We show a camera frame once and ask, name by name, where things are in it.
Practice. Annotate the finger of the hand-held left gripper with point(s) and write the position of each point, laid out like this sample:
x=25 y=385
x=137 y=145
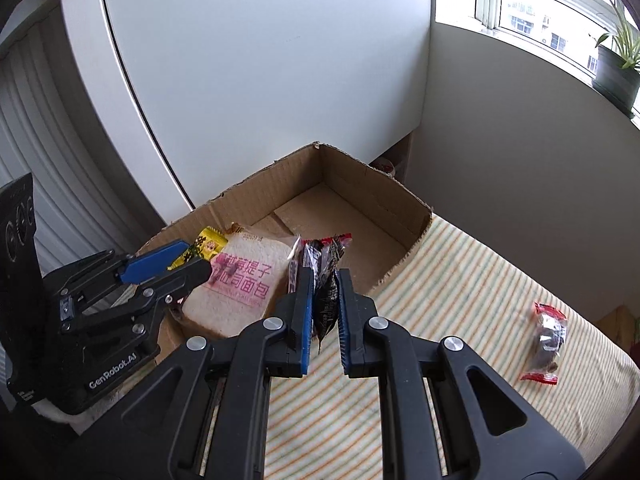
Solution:
x=185 y=277
x=150 y=262

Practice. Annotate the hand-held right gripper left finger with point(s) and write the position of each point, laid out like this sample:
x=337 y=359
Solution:
x=302 y=332

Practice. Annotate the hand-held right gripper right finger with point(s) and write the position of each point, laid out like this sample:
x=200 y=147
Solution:
x=345 y=332

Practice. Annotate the black snack packet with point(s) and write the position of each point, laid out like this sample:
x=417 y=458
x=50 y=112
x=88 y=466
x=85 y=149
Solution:
x=325 y=305

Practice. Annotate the yellow snack packet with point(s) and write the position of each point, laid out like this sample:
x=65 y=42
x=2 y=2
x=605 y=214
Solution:
x=207 y=245

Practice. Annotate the bread packet with pink print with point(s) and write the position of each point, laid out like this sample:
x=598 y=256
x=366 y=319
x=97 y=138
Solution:
x=242 y=260

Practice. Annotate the cardboard box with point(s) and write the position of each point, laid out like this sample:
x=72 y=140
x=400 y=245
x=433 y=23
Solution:
x=350 y=180

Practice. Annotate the striped tablecloth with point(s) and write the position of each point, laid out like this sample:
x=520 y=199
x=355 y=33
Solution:
x=450 y=280

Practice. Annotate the white ribbed blind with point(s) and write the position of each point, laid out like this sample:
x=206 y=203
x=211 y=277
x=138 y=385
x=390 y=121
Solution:
x=75 y=160

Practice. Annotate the small red object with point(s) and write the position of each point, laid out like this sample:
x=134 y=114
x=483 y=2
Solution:
x=385 y=165

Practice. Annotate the clear packet with red ends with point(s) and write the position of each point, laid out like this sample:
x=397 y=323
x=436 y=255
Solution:
x=547 y=340

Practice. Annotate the brown box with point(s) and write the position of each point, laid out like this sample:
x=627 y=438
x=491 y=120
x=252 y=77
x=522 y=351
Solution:
x=620 y=327

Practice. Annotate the potted green plant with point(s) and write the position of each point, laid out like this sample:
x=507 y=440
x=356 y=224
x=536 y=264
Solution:
x=615 y=75

